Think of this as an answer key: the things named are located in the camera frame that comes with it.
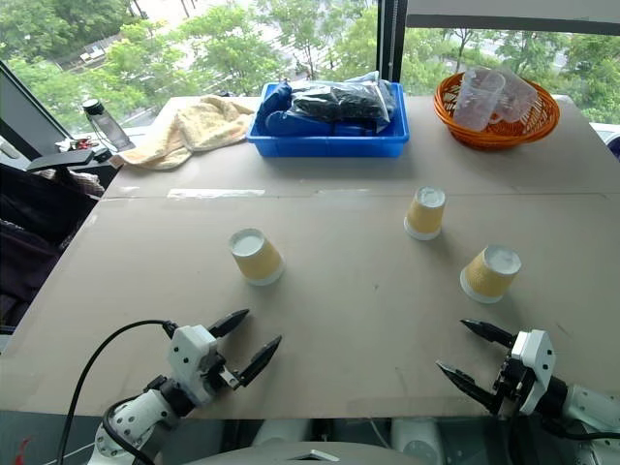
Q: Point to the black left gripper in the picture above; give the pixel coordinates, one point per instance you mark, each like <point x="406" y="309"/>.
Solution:
<point x="213" y="370"/>

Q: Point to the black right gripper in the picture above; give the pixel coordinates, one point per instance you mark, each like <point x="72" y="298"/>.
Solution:
<point x="508" y="380"/>

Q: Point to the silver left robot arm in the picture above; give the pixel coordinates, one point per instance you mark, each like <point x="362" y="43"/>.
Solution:
<point x="138" y="421"/>

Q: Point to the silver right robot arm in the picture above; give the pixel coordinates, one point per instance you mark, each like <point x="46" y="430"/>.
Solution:
<point x="588" y="404"/>

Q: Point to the yellow ribbed paper cup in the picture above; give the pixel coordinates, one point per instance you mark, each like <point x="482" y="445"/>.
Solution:
<point x="425" y="213"/>
<point x="490" y="275"/>
<point x="257" y="259"/>

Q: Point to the grey robot torso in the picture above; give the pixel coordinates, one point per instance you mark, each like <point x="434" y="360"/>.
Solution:
<point x="300" y="453"/>

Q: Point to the blue plastic bin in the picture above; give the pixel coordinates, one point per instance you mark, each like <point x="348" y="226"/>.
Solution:
<point x="329" y="144"/>

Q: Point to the pale yellow towel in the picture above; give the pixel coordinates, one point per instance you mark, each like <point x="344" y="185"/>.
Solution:
<point x="198" y="128"/>

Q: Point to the orange woven basket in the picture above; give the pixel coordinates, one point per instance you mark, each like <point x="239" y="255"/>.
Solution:
<point x="499" y="135"/>

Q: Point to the blue plastic bag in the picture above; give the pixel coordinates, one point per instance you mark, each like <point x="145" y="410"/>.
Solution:
<point x="273" y="109"/>

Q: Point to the small black object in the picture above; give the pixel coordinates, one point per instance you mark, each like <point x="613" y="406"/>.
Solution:
<point x="103" y="154"/>

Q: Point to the dark chair with clothing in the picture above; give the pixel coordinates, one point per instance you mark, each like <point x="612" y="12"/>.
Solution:
<point x="34" y="227"/>

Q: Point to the clear plastic measuring cup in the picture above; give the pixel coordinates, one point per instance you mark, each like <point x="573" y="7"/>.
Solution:
<point x="477" y="104"/>
<point x="520" y="99"/>

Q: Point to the clear water bottle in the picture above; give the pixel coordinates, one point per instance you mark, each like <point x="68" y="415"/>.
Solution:
<point x="109" y="128"/>

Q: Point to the clear bag with black contents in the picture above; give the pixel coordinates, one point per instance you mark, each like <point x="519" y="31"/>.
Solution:
<point x="341" y="104"/>

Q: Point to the red key bundle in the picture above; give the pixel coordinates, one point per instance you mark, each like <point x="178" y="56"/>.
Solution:
<point x="83" y="143"/>

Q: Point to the black chair armrest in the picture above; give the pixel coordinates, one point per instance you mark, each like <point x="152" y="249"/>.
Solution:
<point x="60" y="161"/>

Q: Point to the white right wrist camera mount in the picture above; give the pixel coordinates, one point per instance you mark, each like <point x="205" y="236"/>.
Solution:
<point x="533" y="368"/>

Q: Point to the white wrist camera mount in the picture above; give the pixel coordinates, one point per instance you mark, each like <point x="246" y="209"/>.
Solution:
<point x="190" y="356"/>
<point x="533" y="368"/>

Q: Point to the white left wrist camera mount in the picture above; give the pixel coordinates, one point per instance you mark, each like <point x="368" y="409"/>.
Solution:
<point x="190" y="356"/>

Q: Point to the black window frame post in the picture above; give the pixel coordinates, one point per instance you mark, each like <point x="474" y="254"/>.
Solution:
<point x="391" y="41"/>

